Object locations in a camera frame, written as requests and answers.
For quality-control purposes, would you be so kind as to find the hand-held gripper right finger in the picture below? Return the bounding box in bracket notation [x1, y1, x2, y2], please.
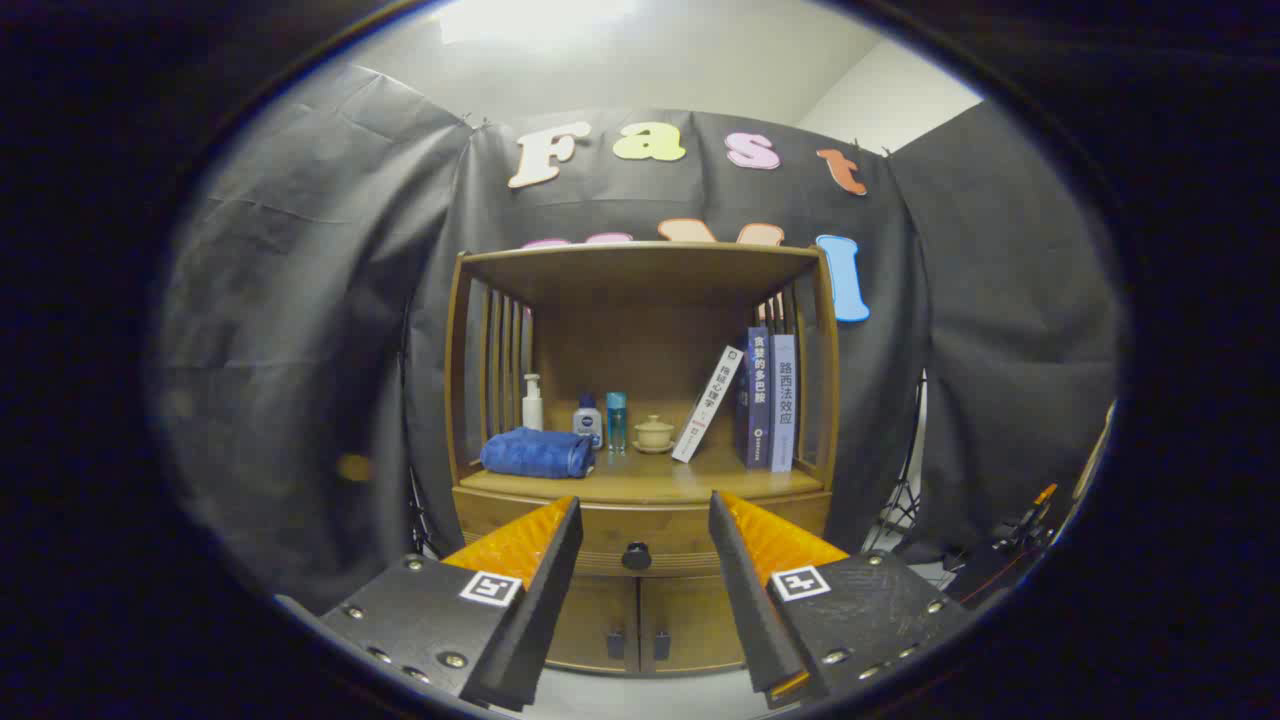
[708, 490, 976, 709]

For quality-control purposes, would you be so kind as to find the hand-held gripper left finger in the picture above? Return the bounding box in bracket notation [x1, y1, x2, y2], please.
[318, 496, 584, 713]

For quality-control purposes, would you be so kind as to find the wooden drawer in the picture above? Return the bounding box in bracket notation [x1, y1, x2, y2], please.
[452, 487, 833, 578]

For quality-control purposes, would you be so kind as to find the wooden cabinet door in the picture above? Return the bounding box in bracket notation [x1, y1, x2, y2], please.
[545, 575, 641, 674]
[640, 575, 746, 674]

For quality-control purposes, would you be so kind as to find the wooden countertop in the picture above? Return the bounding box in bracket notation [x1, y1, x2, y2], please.
[460, 445, 826, 504]

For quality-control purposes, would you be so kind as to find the wooden cabinet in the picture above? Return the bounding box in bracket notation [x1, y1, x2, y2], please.
[443, 242, 843, 677]

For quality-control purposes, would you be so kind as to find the blue folded towel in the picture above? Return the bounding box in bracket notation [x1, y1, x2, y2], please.
[480, 427, 597, 480]

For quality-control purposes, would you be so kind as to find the beige lidded teacup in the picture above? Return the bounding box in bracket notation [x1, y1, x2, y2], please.
[632, 414, 677, 455]

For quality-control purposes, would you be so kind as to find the white book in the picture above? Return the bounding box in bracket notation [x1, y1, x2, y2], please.
[671, 345, 745, 464]

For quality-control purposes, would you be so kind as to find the dark blue book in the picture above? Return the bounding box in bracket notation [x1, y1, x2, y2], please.
[735, 326, 773, 471]

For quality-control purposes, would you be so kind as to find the pale grey-blue book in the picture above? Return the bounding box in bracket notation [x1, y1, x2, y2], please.
[769, 333, 798, 474]

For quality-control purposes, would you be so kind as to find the black device with orange part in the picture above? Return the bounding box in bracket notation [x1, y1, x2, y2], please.
[945, 483, 1061, 606]

